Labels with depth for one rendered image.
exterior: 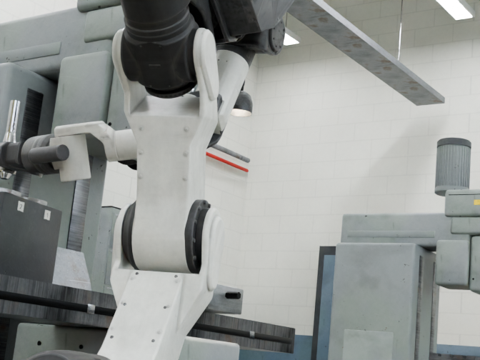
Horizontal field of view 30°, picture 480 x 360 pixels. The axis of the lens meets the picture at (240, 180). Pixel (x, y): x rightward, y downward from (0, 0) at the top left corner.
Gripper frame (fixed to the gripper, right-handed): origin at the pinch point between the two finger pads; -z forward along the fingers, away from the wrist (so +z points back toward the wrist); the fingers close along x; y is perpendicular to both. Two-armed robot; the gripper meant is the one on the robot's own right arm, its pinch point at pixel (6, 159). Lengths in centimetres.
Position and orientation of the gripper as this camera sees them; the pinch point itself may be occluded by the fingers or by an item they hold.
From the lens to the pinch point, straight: 215.0
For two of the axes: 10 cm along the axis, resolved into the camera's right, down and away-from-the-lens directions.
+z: 7.8, -0.7, -6.3
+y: -0.9, 9.7, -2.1
